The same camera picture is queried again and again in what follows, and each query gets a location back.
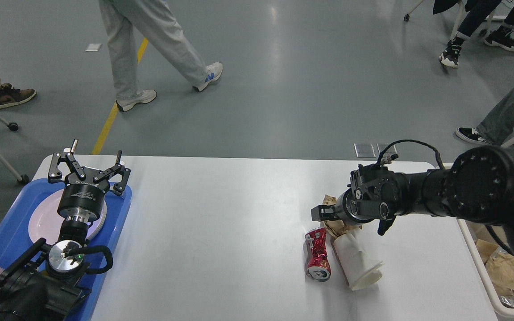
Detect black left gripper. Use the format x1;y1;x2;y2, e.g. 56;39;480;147
47;139;131;222

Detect brown paper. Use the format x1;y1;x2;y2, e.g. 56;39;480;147
485;252;514;296

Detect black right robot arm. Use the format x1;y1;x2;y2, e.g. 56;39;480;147
311;145;514;256

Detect floor outlet cover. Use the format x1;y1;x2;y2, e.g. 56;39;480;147
354;144;377;158
377;144;398;158

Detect beige plastic bin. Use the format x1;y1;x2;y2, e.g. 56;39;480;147
435;162;514;320

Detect brown paper bag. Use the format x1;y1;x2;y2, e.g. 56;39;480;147
466;222;499;264

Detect crushed red soda can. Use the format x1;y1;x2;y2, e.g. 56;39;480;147
304;227;331;282

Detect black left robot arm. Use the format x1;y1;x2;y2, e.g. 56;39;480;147
0;140;131;321

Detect left floor outlet cover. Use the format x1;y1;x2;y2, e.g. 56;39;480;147
354;144;377;158

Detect brown paper ball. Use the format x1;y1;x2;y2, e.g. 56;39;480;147
320;195;362;239

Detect person in grey trousers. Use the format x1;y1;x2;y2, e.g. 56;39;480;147
98;0;224;112

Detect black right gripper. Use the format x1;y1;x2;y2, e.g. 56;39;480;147
311;189;374;226

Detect person in black sneakers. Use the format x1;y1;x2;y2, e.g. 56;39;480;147
433;0;514;69

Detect white office chair right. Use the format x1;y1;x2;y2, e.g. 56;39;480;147
403;0;506;39

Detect pink plate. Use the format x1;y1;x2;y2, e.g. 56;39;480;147
28;193;107;245

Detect blue plastic tray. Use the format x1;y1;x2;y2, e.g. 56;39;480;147
0;179;133;321

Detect right floor outlet cover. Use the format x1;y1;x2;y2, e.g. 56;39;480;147
377;144;398;158

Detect lying white paper cup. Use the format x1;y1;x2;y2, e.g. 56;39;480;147
333;232;384;291

